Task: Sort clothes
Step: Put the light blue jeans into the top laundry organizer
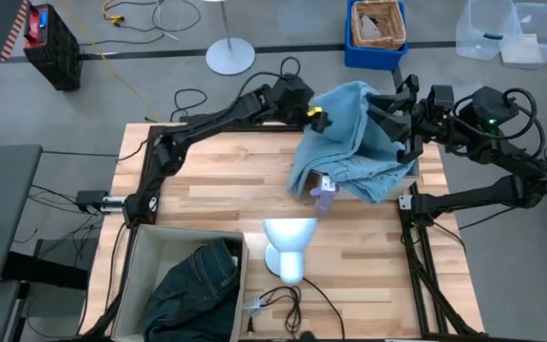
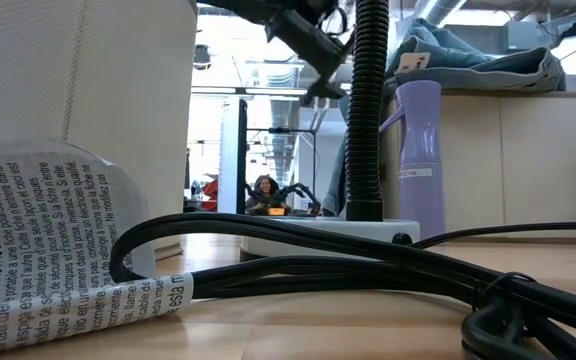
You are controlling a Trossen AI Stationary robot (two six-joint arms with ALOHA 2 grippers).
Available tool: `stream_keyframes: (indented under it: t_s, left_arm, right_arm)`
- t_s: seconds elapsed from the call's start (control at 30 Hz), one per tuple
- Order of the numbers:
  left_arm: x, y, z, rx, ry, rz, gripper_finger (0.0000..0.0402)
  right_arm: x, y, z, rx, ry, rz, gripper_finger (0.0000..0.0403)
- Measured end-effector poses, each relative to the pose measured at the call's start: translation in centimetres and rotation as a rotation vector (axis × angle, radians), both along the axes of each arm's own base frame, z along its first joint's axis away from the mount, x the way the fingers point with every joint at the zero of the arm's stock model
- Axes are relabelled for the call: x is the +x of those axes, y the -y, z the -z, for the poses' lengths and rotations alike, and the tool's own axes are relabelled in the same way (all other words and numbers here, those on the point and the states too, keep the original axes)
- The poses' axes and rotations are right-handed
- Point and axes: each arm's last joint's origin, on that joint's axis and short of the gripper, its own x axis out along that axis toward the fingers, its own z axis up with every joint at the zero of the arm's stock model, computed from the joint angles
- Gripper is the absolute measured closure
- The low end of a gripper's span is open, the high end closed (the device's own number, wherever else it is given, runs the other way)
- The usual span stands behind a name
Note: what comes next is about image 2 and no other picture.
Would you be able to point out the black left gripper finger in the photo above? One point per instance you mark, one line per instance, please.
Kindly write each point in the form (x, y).
(325, 92)

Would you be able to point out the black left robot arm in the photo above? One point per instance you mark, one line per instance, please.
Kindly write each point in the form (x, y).
(268, 7)

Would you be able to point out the white gooseneck desk lamp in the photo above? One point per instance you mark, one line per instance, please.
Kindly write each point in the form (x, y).
(365, 125)

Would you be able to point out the black background robot arms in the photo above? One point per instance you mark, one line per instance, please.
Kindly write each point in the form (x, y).
(303, 192)

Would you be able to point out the black dome ceiling fixture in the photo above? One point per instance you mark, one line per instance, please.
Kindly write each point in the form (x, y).
(202, 57)

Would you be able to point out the white pillar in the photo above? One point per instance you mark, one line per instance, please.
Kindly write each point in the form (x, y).
(230, 150)

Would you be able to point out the person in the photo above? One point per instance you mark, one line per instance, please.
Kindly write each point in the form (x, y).
(265, 187)
(211, 192)

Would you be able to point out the purple spray bottle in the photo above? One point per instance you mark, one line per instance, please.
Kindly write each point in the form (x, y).
(420, 200)

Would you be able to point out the grey ceiling box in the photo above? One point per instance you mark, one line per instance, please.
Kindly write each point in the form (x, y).
(523, 35)

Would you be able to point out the beige fabric storage box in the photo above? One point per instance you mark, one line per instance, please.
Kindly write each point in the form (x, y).
(93, 75)

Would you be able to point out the white cardboard box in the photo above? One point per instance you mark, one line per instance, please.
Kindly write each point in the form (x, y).
(543, 160)

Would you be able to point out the white printed warning label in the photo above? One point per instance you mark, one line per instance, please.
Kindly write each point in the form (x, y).
(43, 240)

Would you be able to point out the silver ceiling duct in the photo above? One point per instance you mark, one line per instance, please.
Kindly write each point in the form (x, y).
(440, 10)

